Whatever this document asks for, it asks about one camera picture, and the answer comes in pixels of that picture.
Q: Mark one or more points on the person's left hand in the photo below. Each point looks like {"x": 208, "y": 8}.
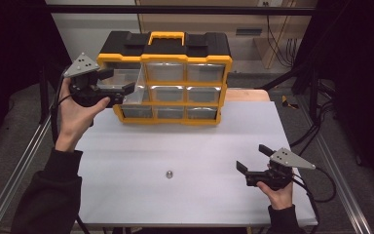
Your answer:
{"x": 74, "y": 120}

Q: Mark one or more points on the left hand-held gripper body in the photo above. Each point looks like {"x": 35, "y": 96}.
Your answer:
{"x": 81, "y": 66}

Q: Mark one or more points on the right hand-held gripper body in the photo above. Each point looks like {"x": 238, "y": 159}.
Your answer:
{"x": 287, "y": 158}

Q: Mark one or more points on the clear plastic drawer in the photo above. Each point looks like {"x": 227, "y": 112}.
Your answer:
{"x": 139, "y": 87}

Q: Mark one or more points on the person's right hand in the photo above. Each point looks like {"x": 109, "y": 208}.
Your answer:
{"x": 280, "y": 198}

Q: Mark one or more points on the aluminium floor rail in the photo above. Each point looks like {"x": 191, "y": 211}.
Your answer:
{"x": 337, "y": 169}
{"x": 22, "y": 156}

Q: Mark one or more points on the grid of clear drawers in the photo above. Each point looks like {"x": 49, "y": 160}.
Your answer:
{"x": 167, "y": 72}

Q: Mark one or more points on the yellow black drawer organizer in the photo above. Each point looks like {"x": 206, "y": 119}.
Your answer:
{"x": 175, "y": 48}

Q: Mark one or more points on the wooden table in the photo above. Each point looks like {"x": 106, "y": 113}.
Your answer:
{"x": 246, "y": 95}

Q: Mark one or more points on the black curtain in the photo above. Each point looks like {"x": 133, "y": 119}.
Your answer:
{"x": 9, "y": 48}
{"x": 363, "y": 65}

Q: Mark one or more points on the small metal nut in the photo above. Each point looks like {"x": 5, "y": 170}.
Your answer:
{"x": 169, "y": 174}

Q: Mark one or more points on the black metal crossbar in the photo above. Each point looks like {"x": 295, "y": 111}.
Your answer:
{"x": 175, "y": 9}

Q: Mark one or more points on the white table cover sheet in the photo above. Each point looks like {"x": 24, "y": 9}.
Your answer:
{"x": 191, "y": 146}

